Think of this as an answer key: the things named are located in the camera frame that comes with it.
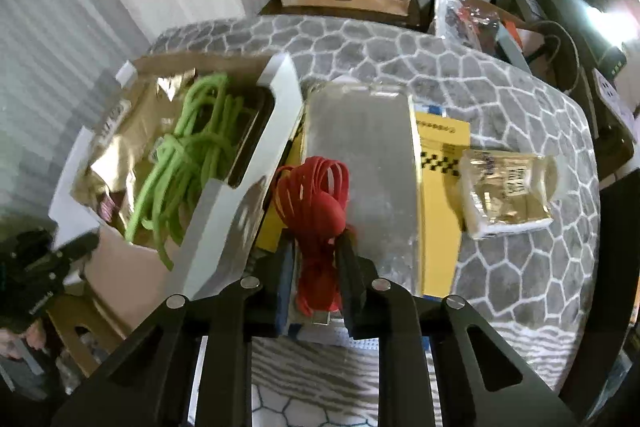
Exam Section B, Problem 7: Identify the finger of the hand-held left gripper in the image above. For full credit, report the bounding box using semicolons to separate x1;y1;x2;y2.
52;232;101;266

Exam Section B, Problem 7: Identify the clear plastic bag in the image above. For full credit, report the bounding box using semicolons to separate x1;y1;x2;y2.
432;0;531;58

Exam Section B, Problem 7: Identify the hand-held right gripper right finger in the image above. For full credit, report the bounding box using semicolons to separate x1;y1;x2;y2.
335;231;582;427

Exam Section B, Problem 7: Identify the small clear packet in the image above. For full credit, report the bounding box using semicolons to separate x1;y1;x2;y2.
460;149;558;240

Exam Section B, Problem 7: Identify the grey stone-pattern blanket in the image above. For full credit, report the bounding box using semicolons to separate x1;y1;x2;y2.
145;14;601;427

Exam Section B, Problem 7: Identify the red cable bundle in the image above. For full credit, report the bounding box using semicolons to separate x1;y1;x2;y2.
272;156;358;325

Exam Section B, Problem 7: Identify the wooden stool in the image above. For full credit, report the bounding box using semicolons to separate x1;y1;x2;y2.
47;282;136;378

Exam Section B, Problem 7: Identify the gold foil packet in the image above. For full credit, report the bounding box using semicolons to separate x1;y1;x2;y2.
72;74;201;228

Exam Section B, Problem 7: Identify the person's left hand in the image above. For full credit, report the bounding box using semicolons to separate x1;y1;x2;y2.
0;322;49;361

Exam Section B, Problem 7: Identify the white and brown cardboard box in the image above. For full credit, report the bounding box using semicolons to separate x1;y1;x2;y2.
48;53;305;303

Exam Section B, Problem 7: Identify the white power strip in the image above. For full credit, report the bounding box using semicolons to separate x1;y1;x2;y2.
592;67;638;132

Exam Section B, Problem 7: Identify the dark wooden side table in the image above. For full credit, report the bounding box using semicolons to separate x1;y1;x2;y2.
257;0;426;30

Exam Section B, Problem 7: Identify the green rope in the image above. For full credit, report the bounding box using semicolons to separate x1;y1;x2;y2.
124;73;246;272

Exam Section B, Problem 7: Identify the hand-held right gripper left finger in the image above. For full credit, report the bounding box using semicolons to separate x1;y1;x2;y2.
50;239;298;427

